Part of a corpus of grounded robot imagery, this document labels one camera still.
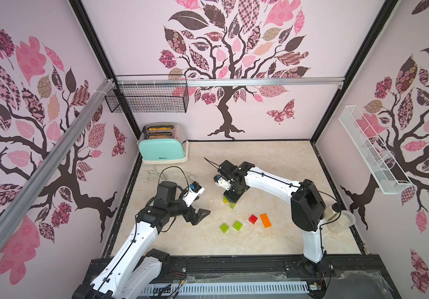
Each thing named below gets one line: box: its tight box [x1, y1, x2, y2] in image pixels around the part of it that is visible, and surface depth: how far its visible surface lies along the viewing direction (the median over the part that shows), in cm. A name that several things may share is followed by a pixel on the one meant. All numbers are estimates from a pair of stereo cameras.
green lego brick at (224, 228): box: [219, 223, 230, 234], surface depth 86 cm
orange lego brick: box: [260, 213, 273, 229], surface depth 88 cm
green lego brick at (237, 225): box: [233, 221, 244, 232], surface depth 87 cm
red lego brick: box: [248, 214, 259, 225], surface depth 88 cm
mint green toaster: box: [137, 121, 190, 165], surface depth 106 cm
